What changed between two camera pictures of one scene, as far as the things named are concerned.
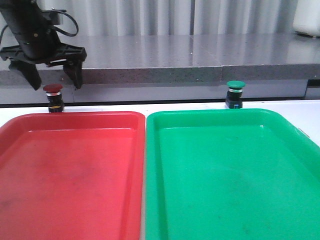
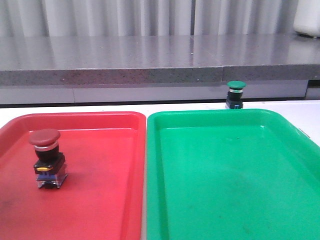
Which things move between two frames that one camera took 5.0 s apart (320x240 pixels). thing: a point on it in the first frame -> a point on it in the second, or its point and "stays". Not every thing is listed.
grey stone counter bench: x=178 y=69 stays
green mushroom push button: x=234 y=96 stays
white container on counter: x=307 y=17 stays
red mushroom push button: x=54 y=95 -> x=50 y=169
